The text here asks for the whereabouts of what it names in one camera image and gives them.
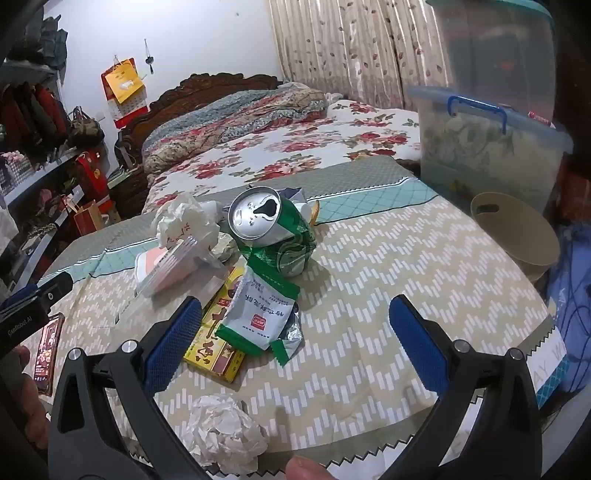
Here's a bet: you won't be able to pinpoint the white floral bed sheet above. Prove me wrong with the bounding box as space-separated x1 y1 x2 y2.
141 99 423 215

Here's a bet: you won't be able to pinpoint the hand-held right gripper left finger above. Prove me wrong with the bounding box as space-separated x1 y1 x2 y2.
48 295 211 480

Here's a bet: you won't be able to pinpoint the floral patchwork quilt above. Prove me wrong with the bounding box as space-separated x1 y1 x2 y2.
141 83 329 174

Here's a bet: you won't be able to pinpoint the crushed green drink can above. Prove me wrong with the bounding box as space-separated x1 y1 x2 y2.
228 186 317 278

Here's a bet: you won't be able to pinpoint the leaf patterned beige curtain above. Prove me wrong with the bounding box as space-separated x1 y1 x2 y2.
268 0 455 112

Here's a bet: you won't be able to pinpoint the dark green backpacks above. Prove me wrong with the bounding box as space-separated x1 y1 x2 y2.
18 16 69 72

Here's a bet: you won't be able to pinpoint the small white carton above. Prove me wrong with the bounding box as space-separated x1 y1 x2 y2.
295 198 320 227

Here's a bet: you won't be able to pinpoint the clear storage box teal lid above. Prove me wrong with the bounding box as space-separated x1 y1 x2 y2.
424 0 557 95

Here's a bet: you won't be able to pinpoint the row of hanging bags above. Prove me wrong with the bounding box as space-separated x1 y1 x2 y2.
0 83 70 158

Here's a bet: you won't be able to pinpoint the green white snack packet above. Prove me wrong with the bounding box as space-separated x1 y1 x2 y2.
216 264 304 367

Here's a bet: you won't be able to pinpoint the person's left hand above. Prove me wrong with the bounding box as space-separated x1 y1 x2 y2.
0 344 49 455

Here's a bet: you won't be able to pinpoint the blue fabric bag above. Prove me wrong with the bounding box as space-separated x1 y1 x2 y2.
545 224 591 409

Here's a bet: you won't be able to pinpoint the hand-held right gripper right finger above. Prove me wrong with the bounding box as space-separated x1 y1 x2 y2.
388 294 542 480

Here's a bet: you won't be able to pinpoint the brown paper gift bag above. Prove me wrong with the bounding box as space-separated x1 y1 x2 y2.
65 194 116 236

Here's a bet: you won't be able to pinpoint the dark wooden nightstand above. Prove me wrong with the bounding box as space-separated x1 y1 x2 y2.
108 166 148 220

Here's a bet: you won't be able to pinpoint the dark red snack bar wrapper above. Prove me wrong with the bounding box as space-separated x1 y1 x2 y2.
34 312 66 398

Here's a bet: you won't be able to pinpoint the yellow red wall calendar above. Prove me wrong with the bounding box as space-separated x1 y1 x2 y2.
100 56 149 130

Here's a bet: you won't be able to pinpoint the grey storage shelf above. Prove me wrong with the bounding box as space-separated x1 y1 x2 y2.
0 60 112 287

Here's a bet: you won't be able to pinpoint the yellow red box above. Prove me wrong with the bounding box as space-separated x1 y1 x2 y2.
184 267 247 384

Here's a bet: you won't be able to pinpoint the red shopping bag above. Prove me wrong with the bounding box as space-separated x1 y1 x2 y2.
556 164 583 222

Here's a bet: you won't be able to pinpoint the brown handbag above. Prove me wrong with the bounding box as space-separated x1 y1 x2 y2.
68 106 106 148

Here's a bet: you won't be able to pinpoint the white paper ball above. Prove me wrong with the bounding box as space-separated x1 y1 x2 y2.
186 394 269 476

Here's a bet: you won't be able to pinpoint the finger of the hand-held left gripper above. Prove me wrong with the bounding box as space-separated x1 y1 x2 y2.
0 271 75 319

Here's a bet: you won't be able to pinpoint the carved wooden headboard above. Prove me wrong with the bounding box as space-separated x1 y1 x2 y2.
115 73 284 217

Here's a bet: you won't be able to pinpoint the beige waste bin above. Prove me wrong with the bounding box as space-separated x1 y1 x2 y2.
470 191 562 283

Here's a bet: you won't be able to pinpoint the person's right hand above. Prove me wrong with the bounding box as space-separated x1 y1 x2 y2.
285 456 329 480

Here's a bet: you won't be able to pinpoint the clear storage box blue handle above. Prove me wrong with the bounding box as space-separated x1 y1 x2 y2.
407 85 574 217

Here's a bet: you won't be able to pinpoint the white tissue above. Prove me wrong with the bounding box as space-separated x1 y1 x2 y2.
154 193 221 252

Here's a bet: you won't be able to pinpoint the pale wrapper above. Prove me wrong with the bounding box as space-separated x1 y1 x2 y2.
210 231 241 261

